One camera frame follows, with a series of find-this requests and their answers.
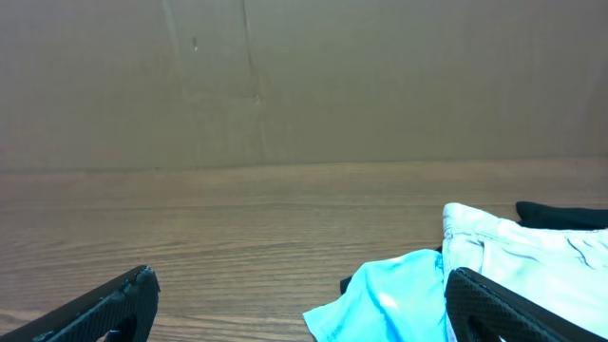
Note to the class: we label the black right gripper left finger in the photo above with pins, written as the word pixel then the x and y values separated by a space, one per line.
pixel 122 309

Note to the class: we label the light blue denim jeans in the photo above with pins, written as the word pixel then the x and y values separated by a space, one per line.
pixel 563 271

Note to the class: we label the black garment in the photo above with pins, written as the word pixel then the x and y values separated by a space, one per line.
pixel 535 215

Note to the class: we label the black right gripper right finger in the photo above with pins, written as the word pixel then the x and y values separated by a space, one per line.
pixel 481 310

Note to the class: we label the light blue t-shirt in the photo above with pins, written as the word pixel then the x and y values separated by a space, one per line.
pixel 397 299

